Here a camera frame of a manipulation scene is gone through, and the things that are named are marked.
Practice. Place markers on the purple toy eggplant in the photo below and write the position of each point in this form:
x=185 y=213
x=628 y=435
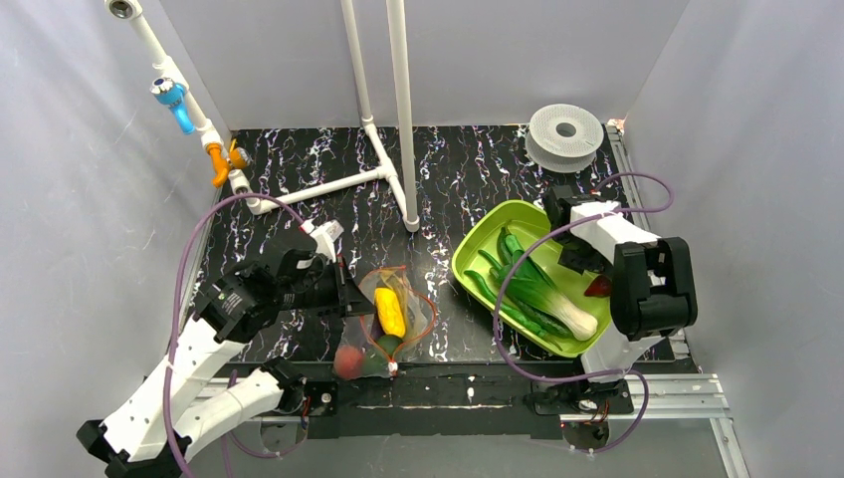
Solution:
x=371 y=325

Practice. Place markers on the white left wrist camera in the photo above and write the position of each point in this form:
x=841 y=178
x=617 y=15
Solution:
x=325 y=237

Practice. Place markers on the yellow toy corn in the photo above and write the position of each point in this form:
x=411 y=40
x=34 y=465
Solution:
x=390 y=312

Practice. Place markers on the red toy strawberry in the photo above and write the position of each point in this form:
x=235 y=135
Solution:
x=348 y=362

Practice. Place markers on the clear zip bag orange zipper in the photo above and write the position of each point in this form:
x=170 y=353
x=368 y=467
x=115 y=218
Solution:
x=420 y=315

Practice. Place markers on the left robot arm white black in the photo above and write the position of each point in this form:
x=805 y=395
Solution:
x=161 y=426

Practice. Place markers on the white filament spool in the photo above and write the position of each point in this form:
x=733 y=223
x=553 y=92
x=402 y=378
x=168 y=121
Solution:
x=563 y=138

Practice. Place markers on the green toy avocado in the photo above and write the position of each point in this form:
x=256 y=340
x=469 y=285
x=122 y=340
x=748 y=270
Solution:
x=389 y=344

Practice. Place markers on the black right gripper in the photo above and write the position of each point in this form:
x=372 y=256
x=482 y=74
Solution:
x=579 y=257

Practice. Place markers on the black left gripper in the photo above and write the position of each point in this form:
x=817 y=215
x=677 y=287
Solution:
x=349 y=294

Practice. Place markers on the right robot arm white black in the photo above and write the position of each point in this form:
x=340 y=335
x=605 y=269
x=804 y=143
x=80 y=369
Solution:
x=652 y=292

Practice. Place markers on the toy bok choy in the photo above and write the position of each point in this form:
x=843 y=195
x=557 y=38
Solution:
x=537 y=295

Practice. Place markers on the blue valve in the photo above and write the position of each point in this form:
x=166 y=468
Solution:
x=171 y=94

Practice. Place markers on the orange valve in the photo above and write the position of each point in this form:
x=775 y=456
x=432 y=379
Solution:
x=237 y=157

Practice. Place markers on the aluminium rail frame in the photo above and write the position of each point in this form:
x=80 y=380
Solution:
x=460 y=385

